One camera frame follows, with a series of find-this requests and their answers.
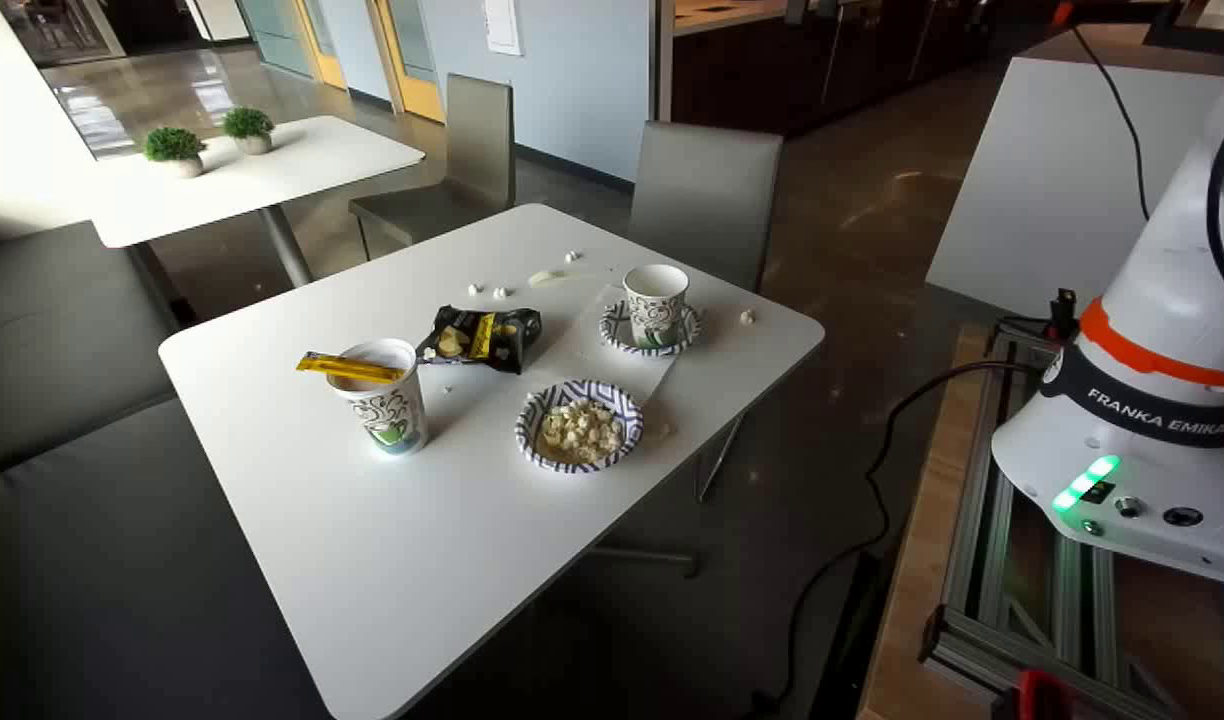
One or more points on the patterned bowl with food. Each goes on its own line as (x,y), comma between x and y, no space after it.
(577,427)

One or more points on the white side table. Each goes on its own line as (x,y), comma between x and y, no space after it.
(239,184)

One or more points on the aluminium profile frame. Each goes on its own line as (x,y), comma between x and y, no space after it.
(972,584)

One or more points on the dark wood counter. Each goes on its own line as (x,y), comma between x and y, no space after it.
(773,67)

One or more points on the grey chair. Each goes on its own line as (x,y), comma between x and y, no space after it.
(478,132)
(707,194)

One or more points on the long white food smear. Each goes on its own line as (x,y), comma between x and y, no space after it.
(546,279)

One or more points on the white paper wall notice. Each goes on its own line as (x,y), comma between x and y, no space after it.
(502,27)

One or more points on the black snack packet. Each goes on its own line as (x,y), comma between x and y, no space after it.
(487,343)

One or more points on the white popcorn piece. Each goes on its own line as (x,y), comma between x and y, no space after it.
(747,316)
(478,290)
(502,292)
(572,259)

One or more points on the white paper napkin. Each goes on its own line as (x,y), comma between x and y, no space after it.
(641,373)

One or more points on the white dining table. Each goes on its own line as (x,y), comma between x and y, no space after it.
(374,563)

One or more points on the tall patterned paper cup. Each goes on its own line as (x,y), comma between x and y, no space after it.
(392,410)

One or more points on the yellow framed glass door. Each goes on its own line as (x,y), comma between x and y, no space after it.
(319,53)
(416,80)

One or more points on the small black clamp post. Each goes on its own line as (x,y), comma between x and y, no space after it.
(1067,313)

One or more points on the dark upholstered bench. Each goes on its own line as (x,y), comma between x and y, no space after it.
(67,533)

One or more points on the yellow stick packet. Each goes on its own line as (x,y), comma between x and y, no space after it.
(337,365)

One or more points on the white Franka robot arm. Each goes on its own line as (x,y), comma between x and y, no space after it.
(1175,400)

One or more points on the patterned saucer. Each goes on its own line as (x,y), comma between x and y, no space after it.
(613,325)

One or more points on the patterned coffee cup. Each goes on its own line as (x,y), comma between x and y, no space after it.
(654,307)

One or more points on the wooden board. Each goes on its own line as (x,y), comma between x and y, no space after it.
(919,574)

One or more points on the small potted green plant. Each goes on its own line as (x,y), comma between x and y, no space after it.
(249,125)
(172,145)

